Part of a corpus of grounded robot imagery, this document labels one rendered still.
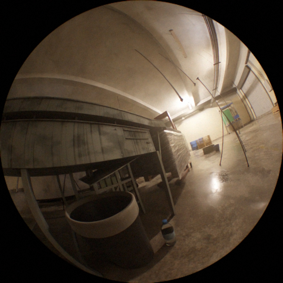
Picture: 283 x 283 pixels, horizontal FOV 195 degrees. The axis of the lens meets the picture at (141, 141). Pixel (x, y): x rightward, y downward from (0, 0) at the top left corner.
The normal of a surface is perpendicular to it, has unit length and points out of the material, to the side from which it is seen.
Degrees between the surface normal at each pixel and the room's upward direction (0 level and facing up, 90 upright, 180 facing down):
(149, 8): 180
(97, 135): 90
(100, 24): 180
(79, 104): 90
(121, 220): 90
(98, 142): 90
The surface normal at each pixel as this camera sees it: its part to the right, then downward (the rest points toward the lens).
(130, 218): 0.83, -0.35
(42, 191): 0.71, -0.36
